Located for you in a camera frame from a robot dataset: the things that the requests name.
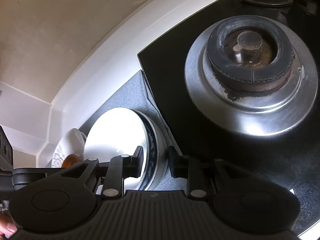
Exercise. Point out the large white floral plate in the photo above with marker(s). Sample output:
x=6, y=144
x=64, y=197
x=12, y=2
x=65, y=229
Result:
x=73, y=142

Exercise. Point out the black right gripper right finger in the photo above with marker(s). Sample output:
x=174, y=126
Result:
x=190, y=168

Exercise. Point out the white blue-rimmed bowl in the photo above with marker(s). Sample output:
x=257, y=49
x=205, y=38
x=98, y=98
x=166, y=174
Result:
x=120, y=131

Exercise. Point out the grey counter mat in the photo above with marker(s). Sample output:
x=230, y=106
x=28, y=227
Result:
x=136, y=95

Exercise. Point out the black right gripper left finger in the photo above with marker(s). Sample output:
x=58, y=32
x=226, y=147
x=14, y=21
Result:
x=117, y=170

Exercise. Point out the left steel gas burner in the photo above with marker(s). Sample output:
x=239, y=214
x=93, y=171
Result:
x=251, y=75

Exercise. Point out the black gas stove top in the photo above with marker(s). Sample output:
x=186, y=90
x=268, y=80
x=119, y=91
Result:
x=289, y=160

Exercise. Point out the brown round plate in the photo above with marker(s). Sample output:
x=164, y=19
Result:
x=70, y=160

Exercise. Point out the person's hand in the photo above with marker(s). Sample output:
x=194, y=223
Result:
x=7, y=226

